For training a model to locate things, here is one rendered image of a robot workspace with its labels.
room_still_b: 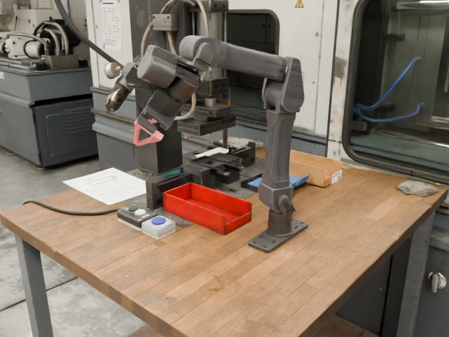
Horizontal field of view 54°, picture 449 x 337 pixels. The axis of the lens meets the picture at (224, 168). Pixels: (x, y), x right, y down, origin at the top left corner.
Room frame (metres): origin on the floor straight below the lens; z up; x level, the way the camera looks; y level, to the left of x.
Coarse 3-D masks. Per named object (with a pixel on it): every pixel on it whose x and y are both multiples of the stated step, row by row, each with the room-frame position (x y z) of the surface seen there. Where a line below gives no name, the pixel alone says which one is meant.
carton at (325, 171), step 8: (296, 152) 1.61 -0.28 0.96; (304, 152) 1.59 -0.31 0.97; (296, 160) 1.61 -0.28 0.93; (304, 160) 1.59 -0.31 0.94; (312, 160) 1.57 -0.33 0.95; (320, 160) 1.54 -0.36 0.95; (328, 160) 1.52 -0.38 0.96; (336, 160) 1.50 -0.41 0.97; (296, 168) 1.48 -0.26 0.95; (304, 168) 1.46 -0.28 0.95; (312, 168) 1.44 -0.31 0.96; (320, 168) 1.42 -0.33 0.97; (328, 168) 1.52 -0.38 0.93; (336, 168) 1.50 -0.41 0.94; (296, 176) 1.48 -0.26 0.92; (304, 176) 1.46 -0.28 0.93; (312, 176) 1.44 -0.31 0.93; (320, 176) 1.41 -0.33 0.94; (328, 176) 1.51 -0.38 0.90; (336, 176) 1.47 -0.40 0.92; (312, 184) 1.43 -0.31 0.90; (320, 184) 1.41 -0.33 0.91; (328, 184) 1.43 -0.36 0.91
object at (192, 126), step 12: (204, 96) 1.43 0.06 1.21; (216, 96) 1.43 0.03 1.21; (180, 108) 1.48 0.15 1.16; (204, 108) 1.41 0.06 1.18; (216, 108) 1.39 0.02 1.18; (228, 108) 1.42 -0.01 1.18; (180, 120) 1.40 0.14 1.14; (192, 120) 1.40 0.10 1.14; (204, 120) 1.39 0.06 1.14; (216, 120) 1.40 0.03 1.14; (228, 120) 1.44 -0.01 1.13; (192, 132) 1.35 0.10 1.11; (204, 132) 1.35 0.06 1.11
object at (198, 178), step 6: (234, 162) 1.46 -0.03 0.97; (222, 168) 1.42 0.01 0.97; (192, 174) 1.36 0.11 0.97; (198, 174) 1.35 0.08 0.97; (204, 174) 1.35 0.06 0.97; (210, 174) 1.37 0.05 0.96; (234, 174) 1.47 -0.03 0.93; (192, 180) 1.36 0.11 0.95; (198, 180) 1.35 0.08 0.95; (204, 180) 1.35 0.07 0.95; (210, 180) 1.37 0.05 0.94; (216, 180) 1.48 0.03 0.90; (222, 180) 1.46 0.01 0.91; (228, 180) 1.44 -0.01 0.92; (234, 180) 1.47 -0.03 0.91; (204, 186) 1.35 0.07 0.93; (210, 186) 1.37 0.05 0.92
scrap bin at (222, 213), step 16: (176, 192) 1.26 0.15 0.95; (192, 192) 1.30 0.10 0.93; (208, 192) 1.26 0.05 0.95; (176, 208) 1.18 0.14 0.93; (192, 208) 1.14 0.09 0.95; (208, 208) 1.23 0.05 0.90; (224, 208) 1.21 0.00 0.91; (240, 208) 1.17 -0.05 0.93; (208, 224) 1.10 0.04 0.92; (224, 224) 1.06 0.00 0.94; (240, 224) 1.11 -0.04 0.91
